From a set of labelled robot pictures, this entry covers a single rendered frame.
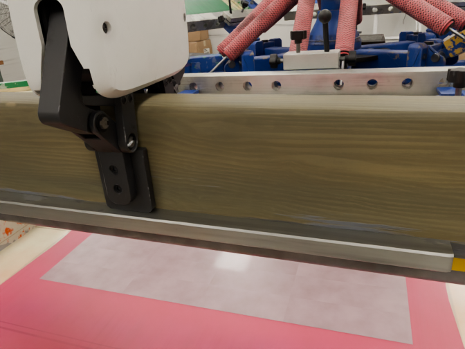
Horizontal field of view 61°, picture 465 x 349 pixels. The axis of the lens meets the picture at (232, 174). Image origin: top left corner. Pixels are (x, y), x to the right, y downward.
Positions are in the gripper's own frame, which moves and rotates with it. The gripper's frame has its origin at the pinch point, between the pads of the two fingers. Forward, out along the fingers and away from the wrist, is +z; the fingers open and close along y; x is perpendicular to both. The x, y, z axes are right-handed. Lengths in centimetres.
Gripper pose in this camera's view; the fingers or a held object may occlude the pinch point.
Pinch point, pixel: (142, 166)
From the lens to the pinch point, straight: 25.6
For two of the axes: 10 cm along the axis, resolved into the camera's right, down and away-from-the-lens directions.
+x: 9.5, 0.7, -3.1
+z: 0.7, 9.1, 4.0
